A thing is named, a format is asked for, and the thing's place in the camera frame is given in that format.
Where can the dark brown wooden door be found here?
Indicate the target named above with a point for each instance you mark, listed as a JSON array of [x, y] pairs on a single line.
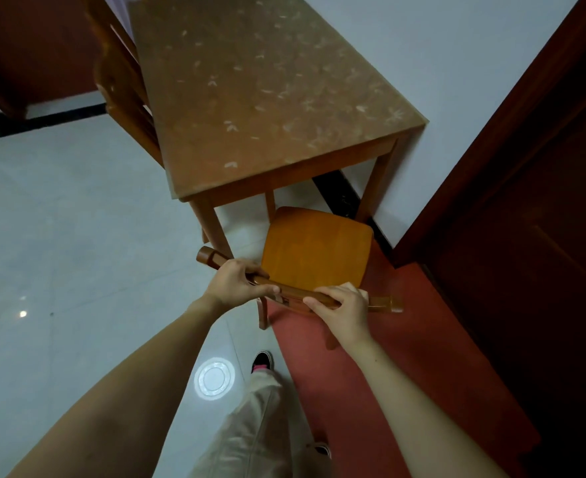
[[542, 273]]

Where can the person's left thumb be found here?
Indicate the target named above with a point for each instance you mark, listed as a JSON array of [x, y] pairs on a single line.
[[263, 292]]

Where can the red floor mat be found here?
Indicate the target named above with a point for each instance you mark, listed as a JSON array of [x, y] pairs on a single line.
[[422, 373]]

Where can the light brown wooden chair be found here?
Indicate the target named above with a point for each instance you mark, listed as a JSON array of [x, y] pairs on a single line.
[[315, 248]]

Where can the person's right forearm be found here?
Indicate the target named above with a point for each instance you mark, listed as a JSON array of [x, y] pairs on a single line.
[[417, 418]]

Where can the person's right hand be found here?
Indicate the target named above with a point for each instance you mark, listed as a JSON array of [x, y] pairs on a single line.
[[345, 318]]

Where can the dark red wooden cabinet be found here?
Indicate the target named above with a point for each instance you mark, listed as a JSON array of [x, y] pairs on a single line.
[[29, 49]]

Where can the person's left hand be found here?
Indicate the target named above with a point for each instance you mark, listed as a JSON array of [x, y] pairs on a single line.
[[228, 288]]

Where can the brown wooden table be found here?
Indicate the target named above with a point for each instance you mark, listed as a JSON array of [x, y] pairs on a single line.
[[293, 174]]

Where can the beige trousers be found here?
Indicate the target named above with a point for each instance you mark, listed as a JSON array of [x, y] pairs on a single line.
[[253, 433]]

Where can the black shoe with pink sock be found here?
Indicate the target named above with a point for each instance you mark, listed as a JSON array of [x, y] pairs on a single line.
[[263, 360]]

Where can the person's left forearm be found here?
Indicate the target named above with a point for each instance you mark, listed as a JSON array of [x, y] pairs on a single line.
[[123, 408]]

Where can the clear patterned table cover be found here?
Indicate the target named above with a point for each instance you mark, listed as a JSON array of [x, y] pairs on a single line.
[[268, 84]]

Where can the dark brown door frame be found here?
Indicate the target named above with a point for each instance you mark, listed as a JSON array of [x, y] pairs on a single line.
[[512, 109]]

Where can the person's right thumb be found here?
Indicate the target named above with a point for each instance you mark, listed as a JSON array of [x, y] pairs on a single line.
[[320, 302]]

